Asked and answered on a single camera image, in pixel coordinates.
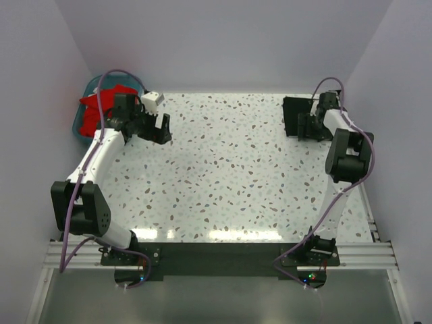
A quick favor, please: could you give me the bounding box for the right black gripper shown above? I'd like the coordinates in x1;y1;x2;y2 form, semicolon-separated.
298;113;331;142

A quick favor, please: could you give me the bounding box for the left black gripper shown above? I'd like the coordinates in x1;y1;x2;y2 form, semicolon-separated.
130;105;171;144

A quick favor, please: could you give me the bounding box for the black t shirt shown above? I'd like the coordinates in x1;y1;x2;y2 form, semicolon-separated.
282;97;313;136

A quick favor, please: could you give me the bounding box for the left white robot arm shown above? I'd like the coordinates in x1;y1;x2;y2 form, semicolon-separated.
51;92;171;265

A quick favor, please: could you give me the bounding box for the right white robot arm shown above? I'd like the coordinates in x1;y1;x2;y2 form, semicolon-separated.
279;91;374;267

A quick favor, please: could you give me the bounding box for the teal plastic basket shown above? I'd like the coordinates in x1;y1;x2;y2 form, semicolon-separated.
72;73;143;146

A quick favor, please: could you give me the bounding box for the red t shirt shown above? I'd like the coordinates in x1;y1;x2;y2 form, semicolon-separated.
79;84;138;138

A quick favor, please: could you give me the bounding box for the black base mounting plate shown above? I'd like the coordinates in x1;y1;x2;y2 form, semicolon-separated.
99;242;340;284

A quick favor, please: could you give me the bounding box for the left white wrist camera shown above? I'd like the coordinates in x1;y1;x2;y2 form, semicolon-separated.
140;91;165;115

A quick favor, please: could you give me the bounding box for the aluminium frame rail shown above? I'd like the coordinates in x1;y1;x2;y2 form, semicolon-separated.
25;90;412;324

